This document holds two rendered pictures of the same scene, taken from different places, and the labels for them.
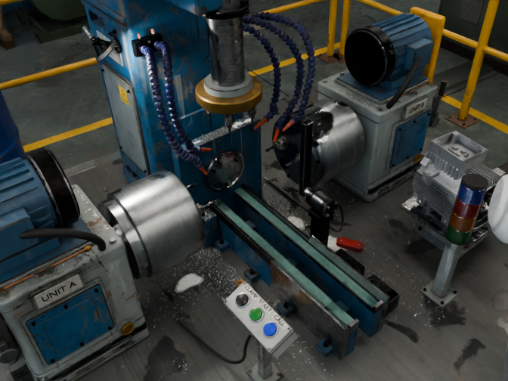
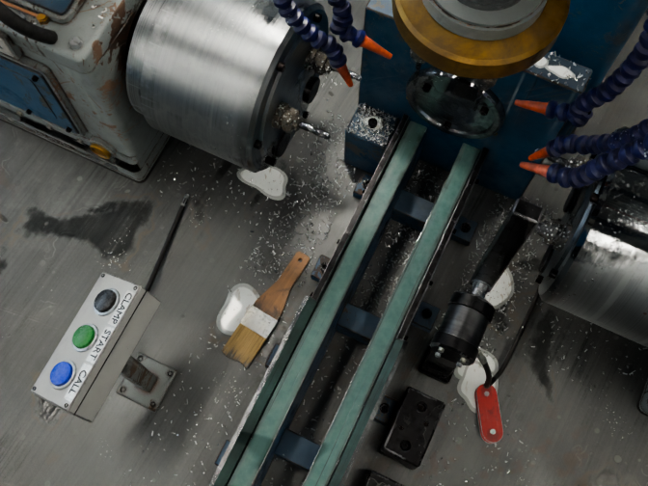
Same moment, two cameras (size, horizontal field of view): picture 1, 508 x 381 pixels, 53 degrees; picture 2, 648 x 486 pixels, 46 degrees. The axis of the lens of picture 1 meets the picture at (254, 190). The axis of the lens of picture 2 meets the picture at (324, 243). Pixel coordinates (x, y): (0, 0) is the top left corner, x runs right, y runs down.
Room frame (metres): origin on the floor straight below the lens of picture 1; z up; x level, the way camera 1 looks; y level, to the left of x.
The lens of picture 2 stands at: (0.84, -0.32, 1.98)
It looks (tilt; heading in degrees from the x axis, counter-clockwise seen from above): 70 degrees down; 62
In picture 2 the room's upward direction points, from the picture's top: 1 degrees counter-clockwise
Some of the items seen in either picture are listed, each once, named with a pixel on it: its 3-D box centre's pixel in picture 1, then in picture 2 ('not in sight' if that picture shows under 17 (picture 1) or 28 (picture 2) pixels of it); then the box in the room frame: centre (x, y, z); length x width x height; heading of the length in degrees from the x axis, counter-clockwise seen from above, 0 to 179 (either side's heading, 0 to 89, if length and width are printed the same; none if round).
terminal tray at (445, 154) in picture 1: (456, 155); not in sight; (1.18, -0.59, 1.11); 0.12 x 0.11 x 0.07; 29
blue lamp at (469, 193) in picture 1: (472, 190); not in sight; (0.93, -0.53, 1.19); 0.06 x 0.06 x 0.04
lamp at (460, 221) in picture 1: (463, 217); not in sight; (0.93, -0.53, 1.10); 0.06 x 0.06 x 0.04
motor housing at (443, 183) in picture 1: (459, 187); not in sight; (1.14, -0.61, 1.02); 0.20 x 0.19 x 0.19; 29
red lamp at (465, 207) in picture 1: (467, 204); not in sight; (0.93, -0.53, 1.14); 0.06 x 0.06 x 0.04
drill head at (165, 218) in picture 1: (136, 232); (202, 54); (0.98, 0.32, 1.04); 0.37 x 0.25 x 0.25; 126
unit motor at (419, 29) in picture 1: (398, 82); not in sight; (1.54, -0.50, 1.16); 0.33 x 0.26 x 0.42; 126
